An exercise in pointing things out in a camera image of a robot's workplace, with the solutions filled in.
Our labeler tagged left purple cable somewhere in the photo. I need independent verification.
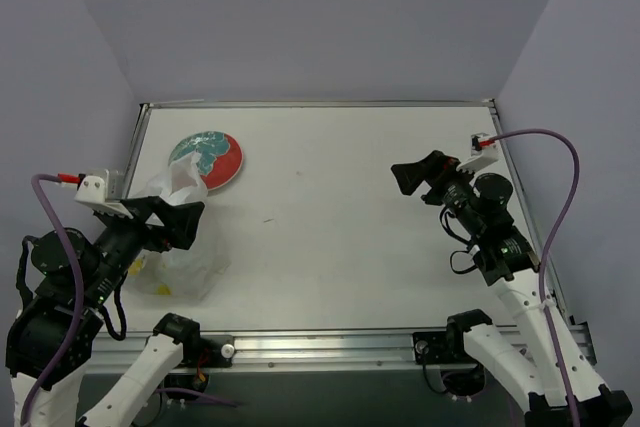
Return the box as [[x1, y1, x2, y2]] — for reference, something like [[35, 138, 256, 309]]
[[19, 173, 86, 427]]

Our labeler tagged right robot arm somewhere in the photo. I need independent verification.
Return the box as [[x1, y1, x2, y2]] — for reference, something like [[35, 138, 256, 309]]
[[391, 150, 633, 426]]

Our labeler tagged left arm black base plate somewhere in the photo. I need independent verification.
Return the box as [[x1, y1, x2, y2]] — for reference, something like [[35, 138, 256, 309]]
[[180, 335, 235, 368]]

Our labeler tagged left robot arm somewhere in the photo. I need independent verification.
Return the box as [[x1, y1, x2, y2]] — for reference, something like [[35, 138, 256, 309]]
[[6, 196, 205, 426]]

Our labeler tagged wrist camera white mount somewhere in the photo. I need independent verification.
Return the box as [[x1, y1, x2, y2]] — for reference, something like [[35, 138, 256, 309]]
[[74, 169, 132, 219], [456, 133, 499, 174]]

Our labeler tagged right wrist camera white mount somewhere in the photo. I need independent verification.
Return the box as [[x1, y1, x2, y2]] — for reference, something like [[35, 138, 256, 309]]
[[456, 133, 499, 174]]

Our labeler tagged white plastic bag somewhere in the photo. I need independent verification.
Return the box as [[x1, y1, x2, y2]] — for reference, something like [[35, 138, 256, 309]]
[[123, 149, 232, 301]]

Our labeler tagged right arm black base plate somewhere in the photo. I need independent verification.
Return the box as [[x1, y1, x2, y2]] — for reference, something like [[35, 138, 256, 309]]
[[412, 330, 470, 366]]

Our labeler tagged aluminium front rail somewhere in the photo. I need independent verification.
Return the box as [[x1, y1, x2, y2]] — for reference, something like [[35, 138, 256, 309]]
[[84, 324, 597, 374]]

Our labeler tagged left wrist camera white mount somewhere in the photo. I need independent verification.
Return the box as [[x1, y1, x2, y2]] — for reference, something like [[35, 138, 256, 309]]
[[74, 169, 132, 219]]

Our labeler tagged red and teal plate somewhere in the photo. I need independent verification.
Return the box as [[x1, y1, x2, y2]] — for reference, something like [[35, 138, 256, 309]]
[[168, 131, 244, 191]]

